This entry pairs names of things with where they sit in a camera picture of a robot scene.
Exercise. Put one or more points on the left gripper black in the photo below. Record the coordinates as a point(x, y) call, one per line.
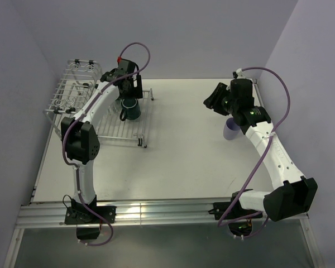
point(137, 91)

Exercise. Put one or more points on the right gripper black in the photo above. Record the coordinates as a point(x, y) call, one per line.
point(213, 101)

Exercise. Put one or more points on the dark green mug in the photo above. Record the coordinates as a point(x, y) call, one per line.
point(130, 109)

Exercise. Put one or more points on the purple cup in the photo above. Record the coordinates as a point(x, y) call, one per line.
point(231, 129)

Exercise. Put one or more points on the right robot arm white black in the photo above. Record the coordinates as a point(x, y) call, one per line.
point(292, 192)

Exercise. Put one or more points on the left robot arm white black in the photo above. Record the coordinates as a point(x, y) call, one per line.
point(80, 141)

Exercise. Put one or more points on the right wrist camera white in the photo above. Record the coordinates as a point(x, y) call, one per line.
point(238, 74)

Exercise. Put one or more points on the silver wire dish rack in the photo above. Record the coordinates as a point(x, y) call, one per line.
point(76, 87)

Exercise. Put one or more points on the aluminium rail frame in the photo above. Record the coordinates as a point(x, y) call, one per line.
point(163, 195)

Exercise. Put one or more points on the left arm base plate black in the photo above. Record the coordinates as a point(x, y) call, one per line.
point(75, 217)

